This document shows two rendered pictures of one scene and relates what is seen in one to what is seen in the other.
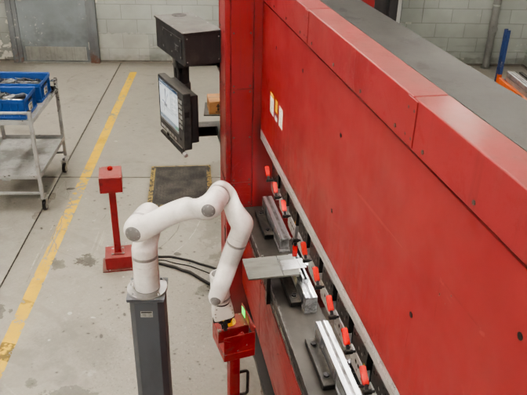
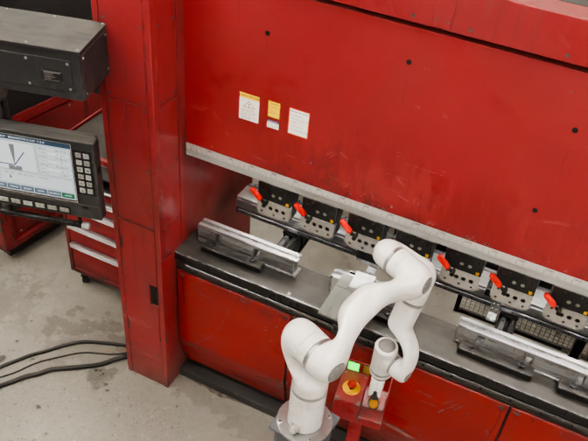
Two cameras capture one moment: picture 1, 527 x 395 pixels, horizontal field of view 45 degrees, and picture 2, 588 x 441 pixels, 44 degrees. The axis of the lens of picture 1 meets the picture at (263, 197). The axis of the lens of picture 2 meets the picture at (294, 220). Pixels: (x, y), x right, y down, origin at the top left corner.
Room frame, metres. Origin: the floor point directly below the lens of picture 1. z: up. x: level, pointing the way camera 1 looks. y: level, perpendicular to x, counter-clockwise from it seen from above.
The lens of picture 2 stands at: (1.72, 1.83, 3.08)
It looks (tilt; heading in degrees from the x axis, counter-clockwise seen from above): 39 degrees down; 304
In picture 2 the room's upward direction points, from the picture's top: 6 degrees clockwise
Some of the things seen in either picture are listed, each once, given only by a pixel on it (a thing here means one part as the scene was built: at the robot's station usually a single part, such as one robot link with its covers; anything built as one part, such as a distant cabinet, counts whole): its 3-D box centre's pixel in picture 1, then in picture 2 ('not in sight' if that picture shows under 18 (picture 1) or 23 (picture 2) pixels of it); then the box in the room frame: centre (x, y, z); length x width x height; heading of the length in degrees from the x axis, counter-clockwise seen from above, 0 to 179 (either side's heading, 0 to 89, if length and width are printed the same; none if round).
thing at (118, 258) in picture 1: (114, 218); not in sight; (4.13, 1.11, 0.41); 0.25 x 0.20 x 0.83; 102
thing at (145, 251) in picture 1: (146, 230); (306, 356); (2.51, 0.54, 1.30); 0.19 x 0.12 x 0.24; 167
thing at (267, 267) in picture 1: (270, 266); (351, 300); (2.69, -0.05, 1.00); 0.26 x 0.18 x 0.01; 102
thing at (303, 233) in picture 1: (310, 238); (415, 246); (2.55, -0.23, 1.26); 0.15 x 0.09 x 0.17; 12
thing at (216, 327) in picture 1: (233, 331); (362, 394); (2.47, 0.13, 0.75); 0.20 x 0.16 x 0.18; 21
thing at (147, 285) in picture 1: (146, 272); (306, 404); (2.48, 0.54, 1.09); 0.19 x 0.19 x 0.18
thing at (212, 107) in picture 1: (219, 102); not in sight; (4.97, 0.37, 1.04); 0.30 x 0.26 x 0.12; 3
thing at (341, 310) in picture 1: (350, 319); (569, 302); (1.96, -0.35, 1.26); 0.15 x 0.09 x 0.17; 12
